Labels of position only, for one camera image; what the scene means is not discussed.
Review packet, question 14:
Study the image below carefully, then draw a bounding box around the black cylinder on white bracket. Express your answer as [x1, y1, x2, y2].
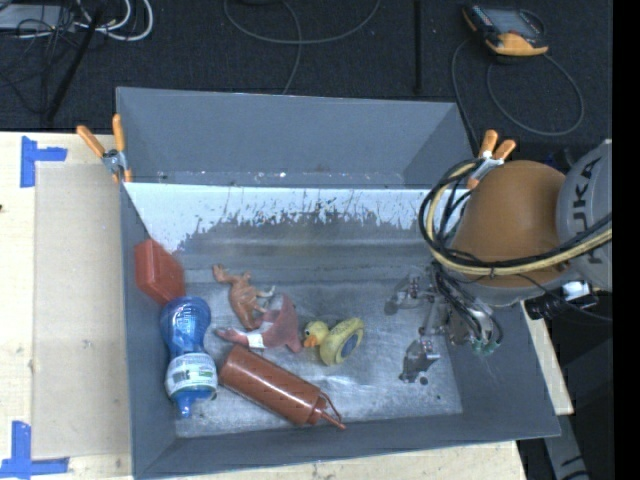
[523, 279, 600, 321]

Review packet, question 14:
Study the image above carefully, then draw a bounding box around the yellow rubber duck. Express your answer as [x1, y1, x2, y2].
[302, 316, 366, 368]

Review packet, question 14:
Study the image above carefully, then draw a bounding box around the blue plastic bottle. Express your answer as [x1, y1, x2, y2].
[159, 295, 220, 420]

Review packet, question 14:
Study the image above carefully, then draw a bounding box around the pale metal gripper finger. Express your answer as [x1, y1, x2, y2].
[383, 271, 437, 316]
[398, 336, 443, 385]

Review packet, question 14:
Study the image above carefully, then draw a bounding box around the pale flat board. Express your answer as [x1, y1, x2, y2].
[29, 161, 133, 460]

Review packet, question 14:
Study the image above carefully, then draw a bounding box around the red-brown flat block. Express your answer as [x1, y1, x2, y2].
[133, 238, 187, 306]

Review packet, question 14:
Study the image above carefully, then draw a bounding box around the brown toy animal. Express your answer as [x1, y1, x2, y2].
[211, 263, 277, 332]

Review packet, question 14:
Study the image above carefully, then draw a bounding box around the grey metal bin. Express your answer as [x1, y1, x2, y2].
[114, 86, 563, 480]

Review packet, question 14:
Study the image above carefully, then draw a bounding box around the pink toy shark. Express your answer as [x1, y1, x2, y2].
[214, 292, 305, 355]

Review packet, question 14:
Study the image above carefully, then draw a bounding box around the red-brown squeeze bottle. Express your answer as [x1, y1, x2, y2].
[217, 343, 348, 432]

